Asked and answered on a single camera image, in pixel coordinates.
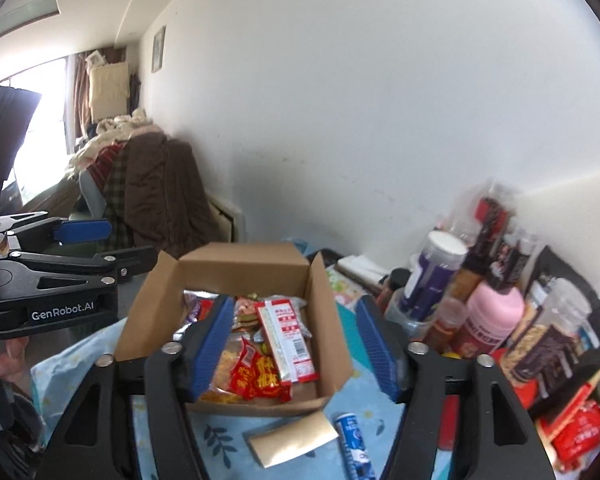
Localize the green plaid cloth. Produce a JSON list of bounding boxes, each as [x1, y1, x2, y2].
[[102, 147, 133, 251]]

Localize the cream cushion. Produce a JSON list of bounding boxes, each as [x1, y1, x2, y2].
[[89, 62, 131, 121]]

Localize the clear jar brown contents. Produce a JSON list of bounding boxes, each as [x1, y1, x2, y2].
[[447, 252, 486, 303]]

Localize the purple snack packet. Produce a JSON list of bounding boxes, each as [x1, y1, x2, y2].
[[184, 291, 221, 326]]

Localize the blue floral tablecloth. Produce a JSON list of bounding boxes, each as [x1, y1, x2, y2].
[[30, 305, 456, 480]]

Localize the blue white tube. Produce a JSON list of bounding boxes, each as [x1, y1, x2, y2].
[[332, 412, 377, 480]]

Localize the dark cap sauce bottle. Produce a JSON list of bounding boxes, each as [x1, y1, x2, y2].
[[377, 267, 412, 311]]

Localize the pink sausage packet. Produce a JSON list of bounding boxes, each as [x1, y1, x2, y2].
[[232, 296, 266, 333]]

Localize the heap of light clothes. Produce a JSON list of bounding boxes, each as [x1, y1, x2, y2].
[[70, 107, 166, 171]]

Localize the brown curtain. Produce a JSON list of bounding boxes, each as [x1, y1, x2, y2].
[[62, 52, 93, 153]]

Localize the red packet white print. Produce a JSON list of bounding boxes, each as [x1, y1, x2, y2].
[[550, 400, 600, 466]]

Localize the light blue plastic bag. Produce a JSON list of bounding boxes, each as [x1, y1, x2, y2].
[[282, 236, 313, 256]]

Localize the clear jar red-brown spice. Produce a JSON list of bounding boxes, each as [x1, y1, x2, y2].
[[422, 297, 468, 356]]

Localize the person's left hand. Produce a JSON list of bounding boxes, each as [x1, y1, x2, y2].
[[0, 336, 31, 393]]

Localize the small gold cardboard box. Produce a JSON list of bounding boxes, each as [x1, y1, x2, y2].
[[243, 412, 340, 468]]

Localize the white framed wall panel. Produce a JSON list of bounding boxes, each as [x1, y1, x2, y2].
[[207, 195, 246, 246]]

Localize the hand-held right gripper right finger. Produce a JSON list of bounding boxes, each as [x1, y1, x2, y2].
[[355, 294, 556, 480]]

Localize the pink bottle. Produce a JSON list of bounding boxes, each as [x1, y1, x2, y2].
[[450, 280, 526, 358]]

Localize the red white barcode packet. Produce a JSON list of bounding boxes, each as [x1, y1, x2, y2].
[[255, 299, 321, 386]]

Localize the brown wooden boards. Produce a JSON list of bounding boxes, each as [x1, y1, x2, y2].
[[20, 180, 81, 216]]

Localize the purple label clear jar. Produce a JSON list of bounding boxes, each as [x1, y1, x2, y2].
[[399, 230, 468, 323]]

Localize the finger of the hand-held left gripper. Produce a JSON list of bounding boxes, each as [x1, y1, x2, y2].
[[0, 246, 159, 307], [0, 212, 113, 261]]

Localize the brown jacket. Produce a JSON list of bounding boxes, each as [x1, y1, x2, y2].
[[122, 132, 216, 256]]

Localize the framed wall picture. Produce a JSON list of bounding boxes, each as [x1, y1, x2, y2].
[[151, 25, 166, 73]]

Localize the clear bag yellow snacks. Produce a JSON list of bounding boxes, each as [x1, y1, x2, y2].
[[200, 332, 246, 403]]

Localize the red canister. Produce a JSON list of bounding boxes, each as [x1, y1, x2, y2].
[[437, 350, 543, 456]]

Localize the tall jar red contents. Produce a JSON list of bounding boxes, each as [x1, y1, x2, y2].
[[467, 177, 518, 261]]

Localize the grey chair backrest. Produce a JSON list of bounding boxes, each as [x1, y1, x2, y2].
[[79, 170, 108, 221]]

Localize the white foam board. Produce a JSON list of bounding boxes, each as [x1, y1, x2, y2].
[[510, 170, 600, 301]]

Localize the dark label clear jar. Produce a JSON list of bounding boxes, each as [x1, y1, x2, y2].
[[490, 232, 536, 291]]

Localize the black stand-up pouch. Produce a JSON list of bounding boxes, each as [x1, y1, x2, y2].
[[522, 245, 600, 411]]

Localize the red gold-print snack packet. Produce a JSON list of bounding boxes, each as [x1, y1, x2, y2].
[[227, 337, 293, 403]]

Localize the clear jar orange powder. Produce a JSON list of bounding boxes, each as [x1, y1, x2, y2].
[[384, 295, 433, 343]]

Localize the stack of papers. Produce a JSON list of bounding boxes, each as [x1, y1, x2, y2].
[[325, 254, 393, 311]]

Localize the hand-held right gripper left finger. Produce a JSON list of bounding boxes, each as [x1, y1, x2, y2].
[[35, 294, 236, 480]]

